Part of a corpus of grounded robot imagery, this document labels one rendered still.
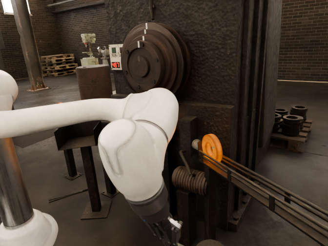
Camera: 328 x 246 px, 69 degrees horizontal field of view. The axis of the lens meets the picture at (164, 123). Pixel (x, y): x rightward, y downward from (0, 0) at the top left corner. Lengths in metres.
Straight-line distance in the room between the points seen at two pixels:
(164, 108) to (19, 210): 0.68
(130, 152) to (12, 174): 0.61
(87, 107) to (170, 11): 1.08
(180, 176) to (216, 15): 0.90
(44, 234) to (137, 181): 0.71
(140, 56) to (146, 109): 0.89
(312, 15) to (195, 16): 5.95
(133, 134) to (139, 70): 1.02
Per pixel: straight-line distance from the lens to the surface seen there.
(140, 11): 1.70
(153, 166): 0.45
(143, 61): 1.38
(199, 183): 1.35
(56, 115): 0.60
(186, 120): 1.41
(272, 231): 1.90
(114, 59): 1.86
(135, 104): 0.54
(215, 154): 1.20
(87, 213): 2.08
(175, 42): 1.36
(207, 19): 1.45
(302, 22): 7.30
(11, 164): 0.94
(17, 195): 0.99
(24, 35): 8.32
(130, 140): 0.41
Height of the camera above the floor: 1.25
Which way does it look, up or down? 19 degrees down
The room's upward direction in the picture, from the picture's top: 3 degrees counter-clockwise
